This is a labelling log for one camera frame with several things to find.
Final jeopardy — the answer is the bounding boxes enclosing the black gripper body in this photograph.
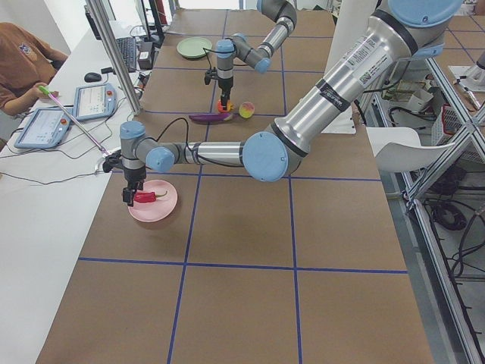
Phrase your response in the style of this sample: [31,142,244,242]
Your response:
[124,166,146,190]
[219,77,233,99]

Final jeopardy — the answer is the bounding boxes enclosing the red pomegranate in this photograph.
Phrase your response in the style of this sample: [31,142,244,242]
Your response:
[217,100,234,113]

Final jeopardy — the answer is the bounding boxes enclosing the red chili pepper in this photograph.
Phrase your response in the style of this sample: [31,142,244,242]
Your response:
[133,191,167,203]

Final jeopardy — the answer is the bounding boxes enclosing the yellow pink peach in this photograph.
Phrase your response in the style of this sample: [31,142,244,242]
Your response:
[238,102,255,119]

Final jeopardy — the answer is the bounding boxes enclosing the purple eggplant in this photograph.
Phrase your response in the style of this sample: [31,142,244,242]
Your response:
[189,112,234,124]

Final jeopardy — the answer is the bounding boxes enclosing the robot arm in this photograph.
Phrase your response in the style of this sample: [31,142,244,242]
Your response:
[205,0,297,112]
[120,1,461,205]

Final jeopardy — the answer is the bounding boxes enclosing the pink plate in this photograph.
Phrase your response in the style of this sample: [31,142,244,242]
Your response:
[128,180,178,222]

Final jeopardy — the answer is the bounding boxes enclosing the light green plate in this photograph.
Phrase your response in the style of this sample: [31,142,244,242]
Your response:
[177,36,212,59]

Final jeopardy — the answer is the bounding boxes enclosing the far teach pendant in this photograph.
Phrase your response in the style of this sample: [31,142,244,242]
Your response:
[73,83,117,121]

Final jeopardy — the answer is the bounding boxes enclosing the teach pendant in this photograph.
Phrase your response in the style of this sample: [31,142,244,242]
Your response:
[14,108,70,149]
[73,83,117,121]

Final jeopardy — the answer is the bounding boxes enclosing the black power adapter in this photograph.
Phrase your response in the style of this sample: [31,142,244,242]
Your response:
[137,42,154,71]

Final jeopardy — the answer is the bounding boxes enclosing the black keyboard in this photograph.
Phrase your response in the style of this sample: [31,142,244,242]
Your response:
[115,37,137,73]

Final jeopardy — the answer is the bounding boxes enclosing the near teach pendant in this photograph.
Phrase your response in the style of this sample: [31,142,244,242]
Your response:
[14,108,70,149]

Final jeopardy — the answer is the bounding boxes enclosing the black computer mouse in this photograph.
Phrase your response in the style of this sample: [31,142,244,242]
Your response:
[83,72,102,83]

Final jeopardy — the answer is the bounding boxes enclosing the green pink stick tool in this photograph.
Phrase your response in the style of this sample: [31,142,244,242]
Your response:
[38,85,109,157]

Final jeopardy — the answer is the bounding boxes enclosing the seated person in brown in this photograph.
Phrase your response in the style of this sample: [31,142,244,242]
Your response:
[1,22,68,116]

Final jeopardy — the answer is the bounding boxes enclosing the white chair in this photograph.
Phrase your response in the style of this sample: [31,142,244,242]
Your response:
[366,127,455,172]

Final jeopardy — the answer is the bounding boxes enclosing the brown paper table cover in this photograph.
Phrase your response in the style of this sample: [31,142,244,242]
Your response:
[36,8,437,364]

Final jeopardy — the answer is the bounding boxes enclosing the white plastic basket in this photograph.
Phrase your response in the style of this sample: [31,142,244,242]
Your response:
[431,104,469,146]

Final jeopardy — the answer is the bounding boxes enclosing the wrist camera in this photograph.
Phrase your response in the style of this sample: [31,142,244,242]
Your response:
[102,149,123,173]
[204,67,218,85]

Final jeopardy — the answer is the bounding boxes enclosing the aluminium frame post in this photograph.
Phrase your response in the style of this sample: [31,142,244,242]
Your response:
[86,0,141,115]

